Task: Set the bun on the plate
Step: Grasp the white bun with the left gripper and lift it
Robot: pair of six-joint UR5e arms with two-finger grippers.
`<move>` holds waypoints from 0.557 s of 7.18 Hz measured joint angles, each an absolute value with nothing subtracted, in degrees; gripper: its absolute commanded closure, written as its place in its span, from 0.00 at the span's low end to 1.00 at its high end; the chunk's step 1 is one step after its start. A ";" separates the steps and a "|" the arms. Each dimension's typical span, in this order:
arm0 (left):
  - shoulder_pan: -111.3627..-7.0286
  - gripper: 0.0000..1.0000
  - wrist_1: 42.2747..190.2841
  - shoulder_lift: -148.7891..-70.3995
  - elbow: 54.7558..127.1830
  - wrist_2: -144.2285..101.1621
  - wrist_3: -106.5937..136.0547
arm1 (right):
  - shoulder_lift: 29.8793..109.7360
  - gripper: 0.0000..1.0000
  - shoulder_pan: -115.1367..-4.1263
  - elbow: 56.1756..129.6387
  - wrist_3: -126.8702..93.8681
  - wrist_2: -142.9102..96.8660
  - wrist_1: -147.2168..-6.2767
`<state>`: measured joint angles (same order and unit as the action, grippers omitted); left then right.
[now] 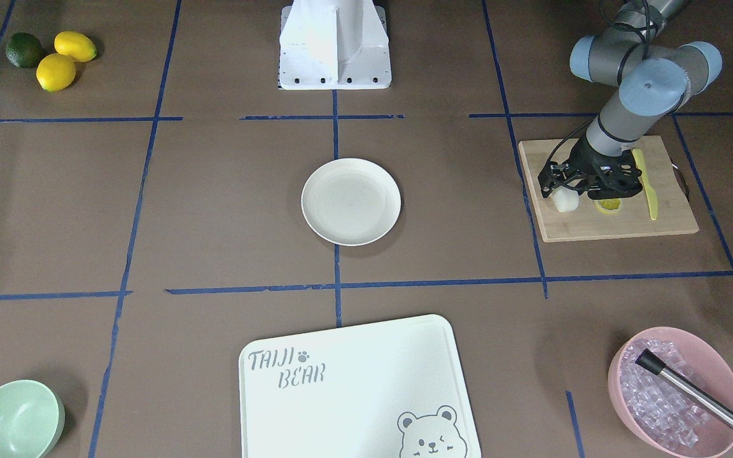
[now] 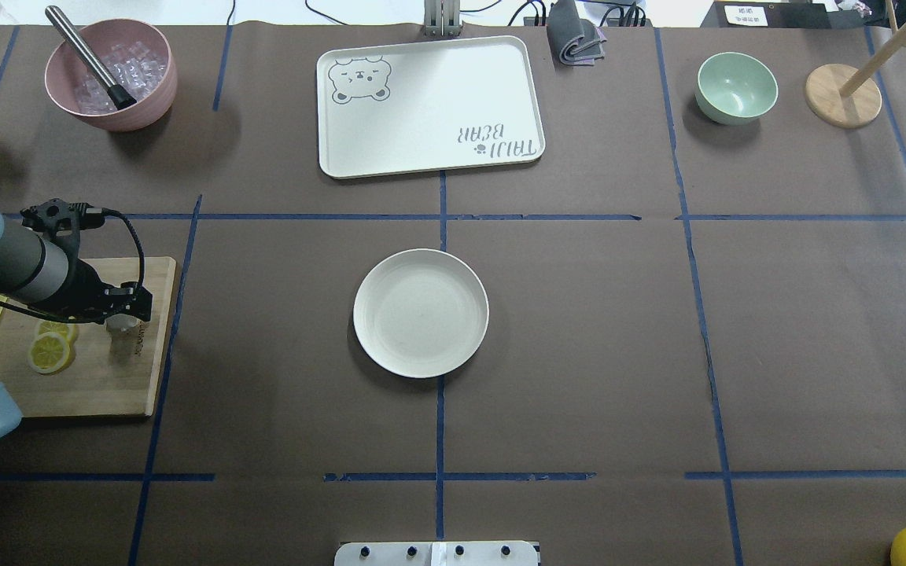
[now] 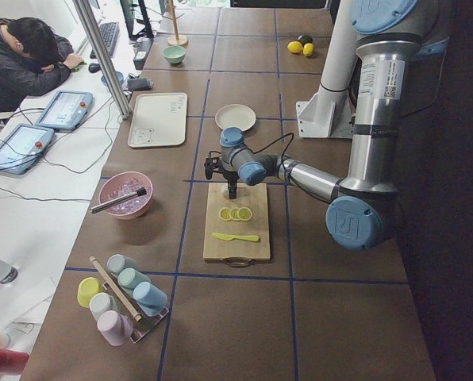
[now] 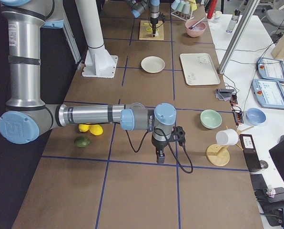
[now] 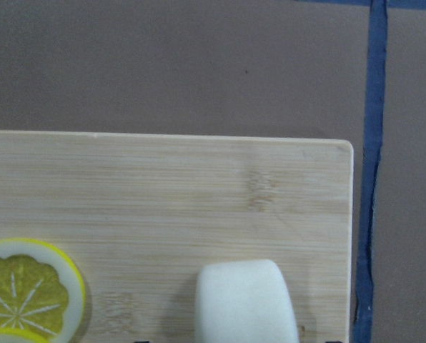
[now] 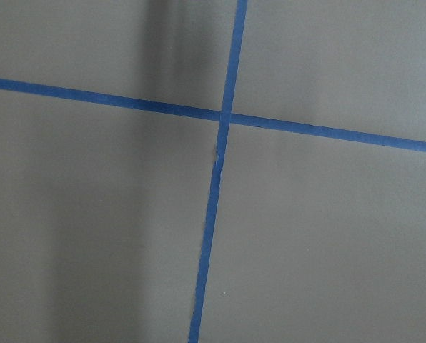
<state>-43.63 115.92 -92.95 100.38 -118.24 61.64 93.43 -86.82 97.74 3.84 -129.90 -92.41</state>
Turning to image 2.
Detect cream round plate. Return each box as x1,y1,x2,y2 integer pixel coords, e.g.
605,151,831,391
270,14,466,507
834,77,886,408
352,248,490,379

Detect lemon slice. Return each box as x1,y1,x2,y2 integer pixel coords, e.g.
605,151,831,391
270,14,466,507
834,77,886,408
33,320,79,344
28,331,75,375

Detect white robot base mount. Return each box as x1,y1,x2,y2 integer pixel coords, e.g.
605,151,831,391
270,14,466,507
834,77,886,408
333,540,542,565

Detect black box white label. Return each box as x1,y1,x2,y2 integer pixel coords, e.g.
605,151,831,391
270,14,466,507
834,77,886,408
701,0,886,29

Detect bamboo cutting board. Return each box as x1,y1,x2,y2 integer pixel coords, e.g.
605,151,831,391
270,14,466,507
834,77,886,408
0,255,179,417

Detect white bear tray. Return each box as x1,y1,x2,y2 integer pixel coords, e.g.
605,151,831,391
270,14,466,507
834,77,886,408
316,35,546,179

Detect clear ice cubes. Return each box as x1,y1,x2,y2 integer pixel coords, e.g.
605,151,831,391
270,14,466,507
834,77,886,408
73,42,168,115

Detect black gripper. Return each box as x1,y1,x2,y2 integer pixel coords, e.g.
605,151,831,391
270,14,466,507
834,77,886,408
20,198,153,323

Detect middle lemon slice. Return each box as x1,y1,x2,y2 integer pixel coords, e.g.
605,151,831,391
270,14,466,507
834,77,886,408
33,320,79,344

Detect grey metal bracket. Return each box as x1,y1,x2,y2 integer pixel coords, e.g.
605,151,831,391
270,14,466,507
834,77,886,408
423,0,462,37

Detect grey folded cloth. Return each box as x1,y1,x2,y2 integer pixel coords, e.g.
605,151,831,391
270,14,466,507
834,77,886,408
546,1,606,67

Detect bottom lemon slice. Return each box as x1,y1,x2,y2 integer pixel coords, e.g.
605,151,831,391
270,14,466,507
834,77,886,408
28,331,75,375

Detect wooden stand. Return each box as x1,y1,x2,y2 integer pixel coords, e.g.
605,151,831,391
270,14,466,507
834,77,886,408
803,1,906,129

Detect pink bowl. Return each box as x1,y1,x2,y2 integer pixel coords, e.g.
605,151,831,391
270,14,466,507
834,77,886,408
44,19,179,132

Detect green bowl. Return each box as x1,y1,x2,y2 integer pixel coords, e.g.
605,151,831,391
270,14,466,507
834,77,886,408
695,53,779,126

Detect metal rod black tip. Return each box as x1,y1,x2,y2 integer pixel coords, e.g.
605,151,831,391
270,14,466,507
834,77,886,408
44,5,137,110

